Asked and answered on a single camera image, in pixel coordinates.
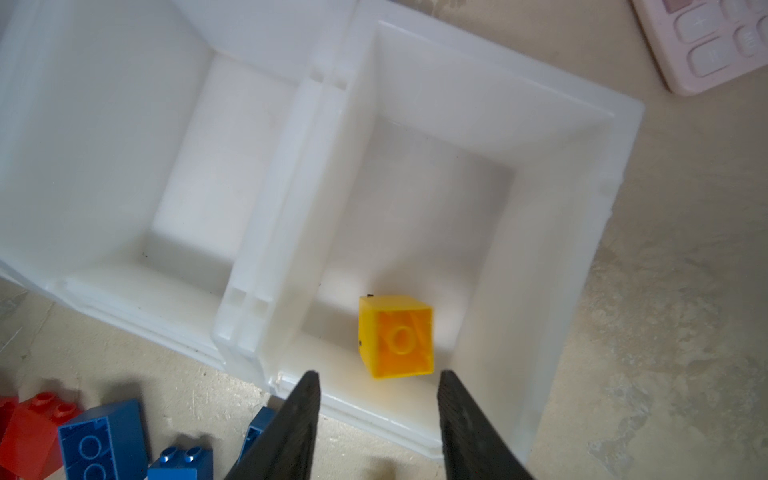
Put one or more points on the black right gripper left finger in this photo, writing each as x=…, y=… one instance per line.
x=285, y=449

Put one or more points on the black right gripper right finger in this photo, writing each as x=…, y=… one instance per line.
x=472, y=448

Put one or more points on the yellow square lego brick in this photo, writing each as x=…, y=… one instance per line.
x=395, y=336

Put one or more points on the blue long lego brick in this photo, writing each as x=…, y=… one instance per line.
x=105, y=442

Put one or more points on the red lego brick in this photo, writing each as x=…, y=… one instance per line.
x=30, y=446

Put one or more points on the blue small lego brick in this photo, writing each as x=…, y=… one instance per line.
x=195, y=463

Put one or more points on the white right bin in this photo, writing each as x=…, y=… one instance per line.
x=449, y=169

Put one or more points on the white bin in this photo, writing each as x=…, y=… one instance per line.
x=174, y=168
x=449, y=169

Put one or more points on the white middle bin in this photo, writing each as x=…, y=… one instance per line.
x=174, y=168

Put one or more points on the pink calculator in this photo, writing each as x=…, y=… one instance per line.
x=699, y=45

